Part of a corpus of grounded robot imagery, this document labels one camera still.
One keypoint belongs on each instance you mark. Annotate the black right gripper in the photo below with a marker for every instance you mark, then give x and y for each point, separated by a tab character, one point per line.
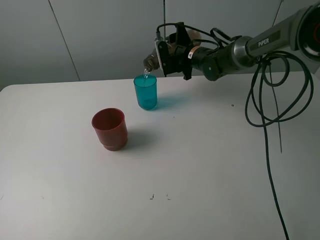
186	57

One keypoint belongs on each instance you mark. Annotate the smoky translucent water bottle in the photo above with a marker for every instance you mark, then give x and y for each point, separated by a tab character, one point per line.
151	62

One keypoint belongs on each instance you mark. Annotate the teal translucent plastic cup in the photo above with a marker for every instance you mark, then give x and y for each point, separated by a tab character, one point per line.
146	91

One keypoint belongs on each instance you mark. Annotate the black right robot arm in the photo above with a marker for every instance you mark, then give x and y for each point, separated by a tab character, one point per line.
300	32

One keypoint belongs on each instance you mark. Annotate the red plastic cup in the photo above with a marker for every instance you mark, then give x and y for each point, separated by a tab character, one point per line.
110	127

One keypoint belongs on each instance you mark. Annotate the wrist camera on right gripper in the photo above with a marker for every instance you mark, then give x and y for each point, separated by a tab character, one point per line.
165	56

